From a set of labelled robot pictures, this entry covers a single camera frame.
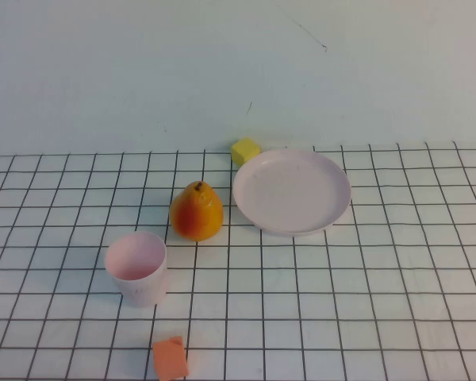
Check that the yellow cube block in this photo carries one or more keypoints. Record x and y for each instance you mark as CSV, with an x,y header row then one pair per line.
x,y
244,150

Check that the pink round plate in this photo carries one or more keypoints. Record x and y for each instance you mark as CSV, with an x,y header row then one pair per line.
x,y
293,190

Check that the orange rectangular block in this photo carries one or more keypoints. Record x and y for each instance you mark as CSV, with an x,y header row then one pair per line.
x,y
170,359

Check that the orange yellow pear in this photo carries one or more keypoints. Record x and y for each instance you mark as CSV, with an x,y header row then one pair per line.
x,y
196,216

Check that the pink plastic cup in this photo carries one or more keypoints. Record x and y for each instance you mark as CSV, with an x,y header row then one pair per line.
x,y
140,285

